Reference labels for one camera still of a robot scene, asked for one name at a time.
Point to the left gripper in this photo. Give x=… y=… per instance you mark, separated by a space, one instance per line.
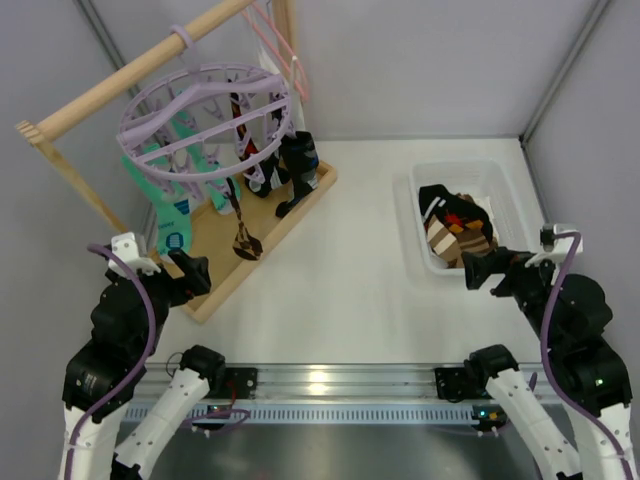
x=185 y=279

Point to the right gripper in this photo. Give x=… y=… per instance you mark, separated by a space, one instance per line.
x=498 y=270

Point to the mint green sock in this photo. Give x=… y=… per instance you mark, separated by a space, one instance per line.
x=185 y=126
x=172 y=209

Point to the brown argyle sock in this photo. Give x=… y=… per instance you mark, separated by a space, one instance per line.
x=245 y=246

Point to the purple round clip hanger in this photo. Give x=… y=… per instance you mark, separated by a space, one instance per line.
x=147 y=137

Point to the black blue sport sock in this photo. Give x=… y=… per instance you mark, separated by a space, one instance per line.
x=301 y=161

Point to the red yellow argyle sock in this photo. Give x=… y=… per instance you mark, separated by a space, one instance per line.
x=245 y=146

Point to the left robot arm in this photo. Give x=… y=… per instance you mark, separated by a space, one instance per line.
x=101 y=378

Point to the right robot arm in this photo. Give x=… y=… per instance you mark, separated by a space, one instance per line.
x=568 y=312

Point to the pink clothes hanger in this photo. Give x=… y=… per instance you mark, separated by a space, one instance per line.
x=272 y=29

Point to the brown striped sock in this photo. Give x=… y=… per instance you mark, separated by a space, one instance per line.
x=449 y=247

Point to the black white striped sock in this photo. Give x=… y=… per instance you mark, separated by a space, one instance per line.
x=456 y=213

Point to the white plastic basket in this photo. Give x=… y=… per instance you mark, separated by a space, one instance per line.
x=479 y=178

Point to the wooden rack with tray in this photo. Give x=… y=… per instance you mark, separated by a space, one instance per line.
x=213 y=234

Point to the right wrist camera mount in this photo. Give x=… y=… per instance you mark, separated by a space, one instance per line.
x=558 y=241

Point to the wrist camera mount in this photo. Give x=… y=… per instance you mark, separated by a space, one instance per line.
x=130 y=248
x=558 y=241

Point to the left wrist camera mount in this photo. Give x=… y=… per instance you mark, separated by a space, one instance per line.
x=130 y=248

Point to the aluminium mounting rail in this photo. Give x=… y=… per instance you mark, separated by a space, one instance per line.
x=347 y=394

